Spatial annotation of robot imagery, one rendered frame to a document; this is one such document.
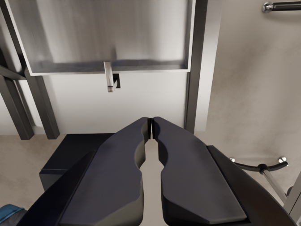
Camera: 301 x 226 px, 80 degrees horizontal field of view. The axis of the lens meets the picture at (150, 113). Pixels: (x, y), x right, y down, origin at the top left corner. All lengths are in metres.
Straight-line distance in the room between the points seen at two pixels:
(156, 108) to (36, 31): 0.24
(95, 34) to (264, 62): 1.24
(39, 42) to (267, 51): 1.29
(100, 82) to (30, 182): 1.88
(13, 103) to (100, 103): 0.16
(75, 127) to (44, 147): 1.38
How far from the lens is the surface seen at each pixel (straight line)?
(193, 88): 0.33
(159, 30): 0.32
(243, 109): 1.51
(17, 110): 0.43
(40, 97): 0.39
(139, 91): 0.35
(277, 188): 1.66
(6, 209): 0.60
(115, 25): 0.33
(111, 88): 0.30
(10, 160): 2.05
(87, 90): 0.37
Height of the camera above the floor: 1.20
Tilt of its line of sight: 62 degrees down
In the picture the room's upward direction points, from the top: 180 degrees counter-clockwise
